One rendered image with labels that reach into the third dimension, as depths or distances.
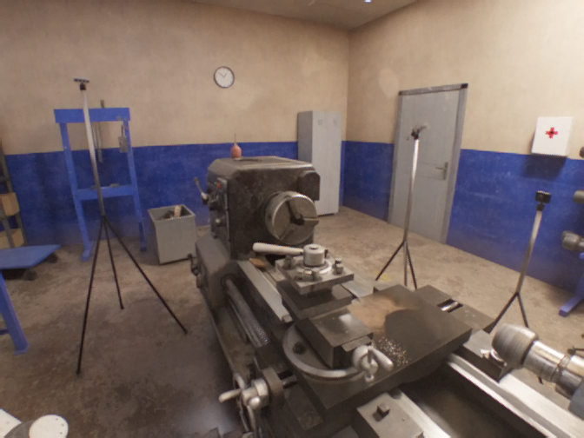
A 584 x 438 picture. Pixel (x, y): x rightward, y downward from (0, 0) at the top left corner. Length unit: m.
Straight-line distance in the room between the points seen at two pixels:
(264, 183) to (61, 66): 3.81
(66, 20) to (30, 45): 0.54
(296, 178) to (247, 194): 0.29
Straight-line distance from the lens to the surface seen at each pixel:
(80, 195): 4.28
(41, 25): 4.99
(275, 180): 1.50
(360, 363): 0.71
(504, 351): 0.73
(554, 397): 1.11
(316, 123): 4.88
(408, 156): 4.69
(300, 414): 0.78
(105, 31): 4.87
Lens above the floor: 1.50
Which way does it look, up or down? 17 degrees down
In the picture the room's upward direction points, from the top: straight up
